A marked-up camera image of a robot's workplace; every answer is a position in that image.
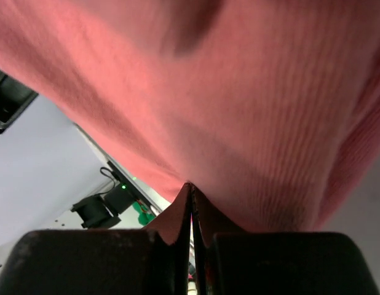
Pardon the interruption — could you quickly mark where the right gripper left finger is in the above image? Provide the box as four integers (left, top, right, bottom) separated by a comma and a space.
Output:
0, 183, 192, 294

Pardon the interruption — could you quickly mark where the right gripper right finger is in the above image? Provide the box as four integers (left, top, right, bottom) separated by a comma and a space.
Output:
191, 187, 379, 294

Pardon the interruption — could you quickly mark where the salmon pink t shirt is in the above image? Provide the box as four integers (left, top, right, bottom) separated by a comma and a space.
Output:
0, 1, 380, 232

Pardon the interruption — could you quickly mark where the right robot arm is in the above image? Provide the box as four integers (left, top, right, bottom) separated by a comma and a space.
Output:
0, 177, 379, 294

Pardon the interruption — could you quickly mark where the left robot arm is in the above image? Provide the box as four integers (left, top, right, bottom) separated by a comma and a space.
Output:
0, 70, 38, 134

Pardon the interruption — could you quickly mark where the green cloth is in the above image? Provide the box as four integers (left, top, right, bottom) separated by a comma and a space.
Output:
132, 200, 156, 226

